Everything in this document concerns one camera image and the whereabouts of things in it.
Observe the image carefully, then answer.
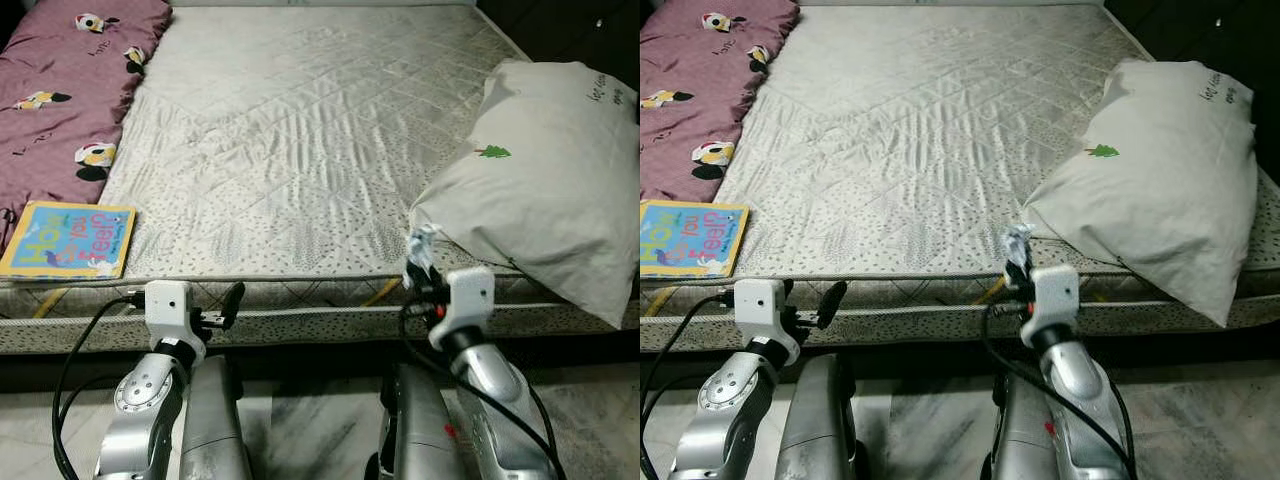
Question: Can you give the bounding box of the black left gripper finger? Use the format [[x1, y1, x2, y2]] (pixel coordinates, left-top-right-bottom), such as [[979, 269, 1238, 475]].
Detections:
[[219, 281, 248, 332], [814, 280, 850, 331]]

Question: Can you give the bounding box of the white-blue paper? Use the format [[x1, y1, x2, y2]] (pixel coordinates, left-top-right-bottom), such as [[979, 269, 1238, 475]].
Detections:
[[1002, 222, 1037, 272], [404, 224, 442, 277]]

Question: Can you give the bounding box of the colourful children's picture book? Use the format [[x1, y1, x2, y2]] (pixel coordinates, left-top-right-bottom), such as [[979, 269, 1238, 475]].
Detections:
[[0, 200, 139, 282], [640, 198, 752, 280]]

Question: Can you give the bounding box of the pink cartoon-print blanket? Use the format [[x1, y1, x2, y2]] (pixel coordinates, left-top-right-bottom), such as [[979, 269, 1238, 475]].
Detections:
[[0, 0, 174, 253], [640, 0, 802, 207]]

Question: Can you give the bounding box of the grey left robot leg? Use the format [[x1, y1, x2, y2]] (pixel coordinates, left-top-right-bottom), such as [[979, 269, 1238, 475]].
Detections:
[[178, 355, 254, 480], [775, 352, 862, 480]]

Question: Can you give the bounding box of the grey robot leg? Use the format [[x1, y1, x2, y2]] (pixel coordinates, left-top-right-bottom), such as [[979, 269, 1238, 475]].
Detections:
[[178, 355, 254, 480], [775, 352, 862, 480], [980, 372, 1077, 480], [365, 360, 481, 480]]

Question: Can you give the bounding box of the grey right robot leg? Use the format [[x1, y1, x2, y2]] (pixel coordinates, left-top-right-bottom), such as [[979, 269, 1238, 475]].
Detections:
[[365, 360, 481, 480], [980, 372, 1077, 480]]

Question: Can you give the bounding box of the white pillow with green tree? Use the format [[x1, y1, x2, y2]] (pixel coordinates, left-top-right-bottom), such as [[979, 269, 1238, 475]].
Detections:
[[408, 59, 641, 332], [1020, 57, 1260, 330]]

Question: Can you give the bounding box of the grey-white quilted mattress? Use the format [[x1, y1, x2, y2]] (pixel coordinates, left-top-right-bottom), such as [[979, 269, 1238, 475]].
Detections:
[[640, 0, 1280, 357], [0, 0, 641, 357]]

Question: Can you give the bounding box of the dark tufted headboard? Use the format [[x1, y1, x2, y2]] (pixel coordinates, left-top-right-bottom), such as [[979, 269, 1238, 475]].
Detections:
[[1100, 0, 1280, 193], [474, 0, 641, 93]]

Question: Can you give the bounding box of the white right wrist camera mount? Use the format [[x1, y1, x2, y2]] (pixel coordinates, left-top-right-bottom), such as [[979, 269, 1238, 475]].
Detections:
[[430, 265, 497, 351], [1030, 263, 1084, 347]]

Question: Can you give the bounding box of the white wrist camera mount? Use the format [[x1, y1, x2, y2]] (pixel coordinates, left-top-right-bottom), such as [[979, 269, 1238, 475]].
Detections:
[[733, 278, 802, 366], [1030, 263, 1084, 347], [430, 265, 497, 351], [143, 280, 207, 366]]

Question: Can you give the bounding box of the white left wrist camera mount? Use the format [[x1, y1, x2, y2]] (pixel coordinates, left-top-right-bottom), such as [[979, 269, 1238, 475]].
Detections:
[[143, 280, 207, 366], [733, 278, 802, 366]]

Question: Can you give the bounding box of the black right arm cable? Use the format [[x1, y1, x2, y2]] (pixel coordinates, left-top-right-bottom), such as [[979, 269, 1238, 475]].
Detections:
[[980, 298, 1137, 480], [398, 298, 561, 480]]

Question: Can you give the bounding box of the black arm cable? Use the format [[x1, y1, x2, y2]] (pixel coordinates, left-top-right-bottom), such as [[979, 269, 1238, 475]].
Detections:
[[52, 291, 149, 480], [640, 291, 739, 480], [398, 298, 561, 480], [980, 298, 1137, 480]]

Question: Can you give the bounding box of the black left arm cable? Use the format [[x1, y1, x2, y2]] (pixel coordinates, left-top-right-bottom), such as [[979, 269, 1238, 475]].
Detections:
[[52, 291, 149, 480], [640, 291, 739, 480]]

